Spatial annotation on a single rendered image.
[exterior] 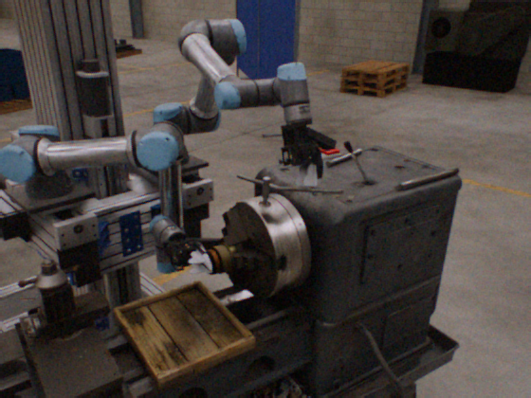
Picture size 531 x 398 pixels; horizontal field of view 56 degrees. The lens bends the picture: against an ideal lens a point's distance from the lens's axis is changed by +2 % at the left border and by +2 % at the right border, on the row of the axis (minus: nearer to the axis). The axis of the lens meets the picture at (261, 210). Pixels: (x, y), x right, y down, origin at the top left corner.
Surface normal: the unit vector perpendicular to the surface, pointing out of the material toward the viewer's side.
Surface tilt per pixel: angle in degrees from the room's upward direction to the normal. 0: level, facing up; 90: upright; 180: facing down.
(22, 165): 91
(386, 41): 90
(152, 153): 89
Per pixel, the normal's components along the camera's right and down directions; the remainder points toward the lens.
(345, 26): -0.63, 0.32
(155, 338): 0.01, -0.91
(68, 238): 0.68, 0.32
